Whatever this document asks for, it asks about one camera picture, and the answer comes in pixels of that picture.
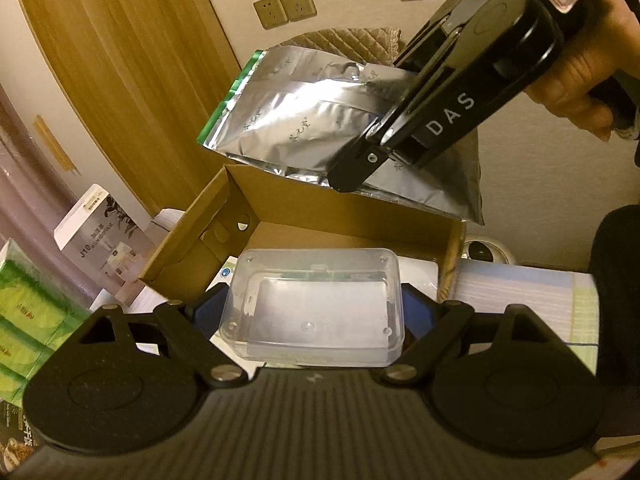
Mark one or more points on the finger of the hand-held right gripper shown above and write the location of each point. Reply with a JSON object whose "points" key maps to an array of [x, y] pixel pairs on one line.
{"points": [[425, 42], [357, 170]]}

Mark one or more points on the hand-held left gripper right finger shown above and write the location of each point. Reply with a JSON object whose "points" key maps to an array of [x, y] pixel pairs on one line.
{"points": [[419, 310]]}

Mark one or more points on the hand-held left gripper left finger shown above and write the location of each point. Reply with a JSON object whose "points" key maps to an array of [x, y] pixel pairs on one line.
{"points": [[210, 310]]}

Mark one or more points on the white medicine box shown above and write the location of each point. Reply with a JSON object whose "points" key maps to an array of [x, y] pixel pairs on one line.
{"points": [[227, 272]]}

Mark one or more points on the brown cardboard box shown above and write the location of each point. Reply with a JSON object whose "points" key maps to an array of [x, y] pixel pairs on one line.
{"points": [[325, 210]]}

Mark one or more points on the silver foil bag green edge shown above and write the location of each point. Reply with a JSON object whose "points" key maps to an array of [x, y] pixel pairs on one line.
{"points": [[300, 110]]}

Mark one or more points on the clear plastic box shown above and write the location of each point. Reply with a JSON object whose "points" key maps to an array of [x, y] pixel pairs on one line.
{"points": [[310, 310]]}

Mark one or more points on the person's right hand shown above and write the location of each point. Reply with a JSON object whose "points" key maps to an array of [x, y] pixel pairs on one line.
{"points": [[575, 80]]}

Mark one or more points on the quilted beige cushion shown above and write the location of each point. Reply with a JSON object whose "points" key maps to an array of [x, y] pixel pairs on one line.
{"points": [[350, 42]]}

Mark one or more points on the white round device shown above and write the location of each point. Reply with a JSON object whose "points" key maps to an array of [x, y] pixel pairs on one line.
{"points": [[487, 250]]}

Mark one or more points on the white appliance carton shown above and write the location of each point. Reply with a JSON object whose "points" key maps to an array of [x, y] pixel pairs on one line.
{"points": [[100, 245]]}

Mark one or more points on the green tissue multipack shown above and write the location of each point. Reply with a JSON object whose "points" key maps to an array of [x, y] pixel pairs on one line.
{"points": [[30, 320]]}

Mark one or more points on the person's dark clothing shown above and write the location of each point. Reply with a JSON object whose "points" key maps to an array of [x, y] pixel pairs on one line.
{"points": [[620, 320]]}

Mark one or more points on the pinkish curtain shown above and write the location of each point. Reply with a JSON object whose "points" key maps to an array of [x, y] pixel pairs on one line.
{"points": [[25, 200]]}

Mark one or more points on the wooden door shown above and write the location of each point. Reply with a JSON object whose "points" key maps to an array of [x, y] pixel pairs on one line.
{"points": [[125, 60]]}

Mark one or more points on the beige wall socket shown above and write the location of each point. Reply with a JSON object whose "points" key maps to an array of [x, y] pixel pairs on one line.
{"points": [[298, 3], [270, 11]]}

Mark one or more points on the yellow wall sticker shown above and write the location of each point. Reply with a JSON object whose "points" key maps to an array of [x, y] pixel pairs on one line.
{"points": [[52, 145]]}

